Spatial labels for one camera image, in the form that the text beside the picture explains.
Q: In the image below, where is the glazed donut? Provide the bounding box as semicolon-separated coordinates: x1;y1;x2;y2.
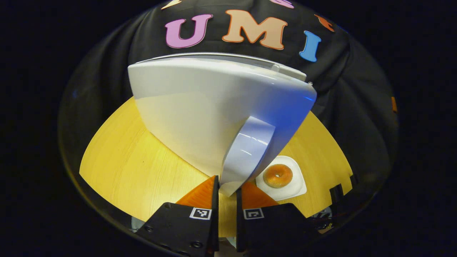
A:
263;164;293;188

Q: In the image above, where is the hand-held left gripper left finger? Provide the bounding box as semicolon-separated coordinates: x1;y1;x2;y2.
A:
135;175;220;257

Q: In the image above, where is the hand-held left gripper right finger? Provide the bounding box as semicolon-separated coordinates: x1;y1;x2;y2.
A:
236;181;316;253

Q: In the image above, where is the white microwave oven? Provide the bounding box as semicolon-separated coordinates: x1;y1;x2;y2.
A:
128;52;317;197

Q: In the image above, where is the white square plate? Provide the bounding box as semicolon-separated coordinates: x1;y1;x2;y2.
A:
255;156;307;201

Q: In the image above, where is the black backdrop cloth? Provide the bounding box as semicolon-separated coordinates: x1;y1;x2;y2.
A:
59;0;398;236

